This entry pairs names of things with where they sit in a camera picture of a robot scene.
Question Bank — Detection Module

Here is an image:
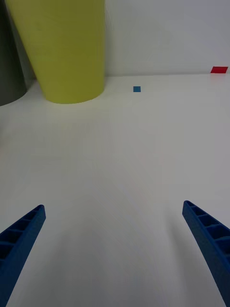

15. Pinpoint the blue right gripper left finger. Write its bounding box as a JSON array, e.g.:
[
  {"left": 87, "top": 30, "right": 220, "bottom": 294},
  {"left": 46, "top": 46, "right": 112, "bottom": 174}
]
[{"left": 0, "top": 204, "right": 46, "bottom": 307}]

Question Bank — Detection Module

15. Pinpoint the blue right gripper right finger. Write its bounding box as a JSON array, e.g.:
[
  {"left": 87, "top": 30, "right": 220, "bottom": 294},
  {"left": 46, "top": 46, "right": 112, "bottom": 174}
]
[{"left": 182, "top": 200, "right": 230, "bottom": 307}]

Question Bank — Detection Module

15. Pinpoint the grey plastic waste bin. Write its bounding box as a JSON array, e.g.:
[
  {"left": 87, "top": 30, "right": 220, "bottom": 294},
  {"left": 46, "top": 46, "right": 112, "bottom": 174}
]
[{"left": 0, "top": 0, "right": 28, "bottom": 107}]

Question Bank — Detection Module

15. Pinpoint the yellow-green plastic waste bin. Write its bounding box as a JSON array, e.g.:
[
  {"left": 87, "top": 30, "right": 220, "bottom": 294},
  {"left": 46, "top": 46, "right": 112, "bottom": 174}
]
[{"left": 4, "top": 0, "right": 107, "bottom": 105}]

